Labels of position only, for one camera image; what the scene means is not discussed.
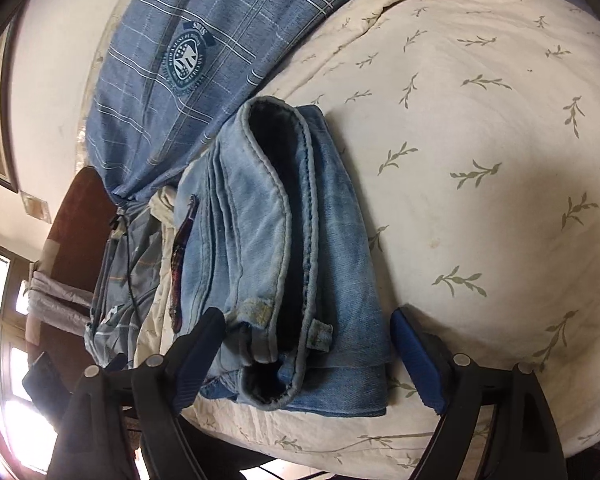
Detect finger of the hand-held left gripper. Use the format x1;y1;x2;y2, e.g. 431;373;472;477
22;352;70;422

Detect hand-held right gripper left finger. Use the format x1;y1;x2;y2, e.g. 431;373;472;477
47;306;227;480

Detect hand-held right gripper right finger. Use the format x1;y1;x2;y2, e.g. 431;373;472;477
389;309;568;480

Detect light blue denim pants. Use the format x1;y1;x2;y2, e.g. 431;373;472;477
170;96;396;418

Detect grey hanging cloth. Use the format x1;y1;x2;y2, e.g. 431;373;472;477
25;270;93;336

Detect wooden framed window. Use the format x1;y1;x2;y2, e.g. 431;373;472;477
0;235;46;461

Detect grey striped clothing heap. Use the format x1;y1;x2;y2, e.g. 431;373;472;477
85;202;176;368

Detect brown headboard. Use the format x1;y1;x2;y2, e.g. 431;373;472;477
42;167;121;356

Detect cream leaf-print blanket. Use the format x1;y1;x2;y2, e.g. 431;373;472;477
130;0;600;473

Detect small wall picture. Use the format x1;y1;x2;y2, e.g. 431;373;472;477
20;191;51;221

